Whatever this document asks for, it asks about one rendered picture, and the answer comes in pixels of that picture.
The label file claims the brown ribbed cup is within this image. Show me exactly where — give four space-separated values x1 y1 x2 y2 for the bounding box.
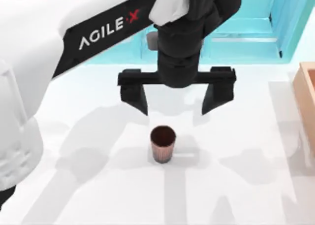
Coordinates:
150 125 177 164

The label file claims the light blue rack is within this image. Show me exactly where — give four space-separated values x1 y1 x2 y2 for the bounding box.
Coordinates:
28 0 315 65

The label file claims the shallow salmon-coloured box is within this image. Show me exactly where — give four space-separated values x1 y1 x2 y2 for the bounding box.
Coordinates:
292 62 315 171

